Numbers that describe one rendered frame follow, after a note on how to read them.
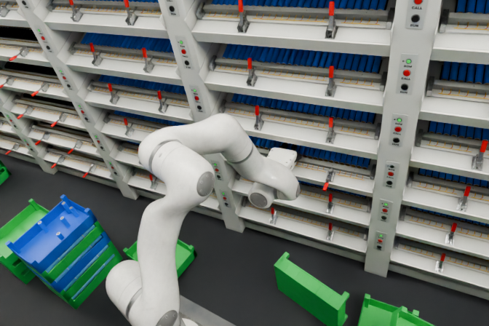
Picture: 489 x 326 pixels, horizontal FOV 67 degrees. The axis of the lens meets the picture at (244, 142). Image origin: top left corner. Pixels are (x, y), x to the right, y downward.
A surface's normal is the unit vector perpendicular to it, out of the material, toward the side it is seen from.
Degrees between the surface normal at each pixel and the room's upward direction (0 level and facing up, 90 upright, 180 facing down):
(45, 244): 0
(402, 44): 90
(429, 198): 23
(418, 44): 90
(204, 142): 89
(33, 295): 0
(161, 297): 61
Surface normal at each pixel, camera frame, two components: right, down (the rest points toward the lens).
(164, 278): 0.73, 0.02
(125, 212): -0.15, -0.74
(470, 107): -0.29, -0.44
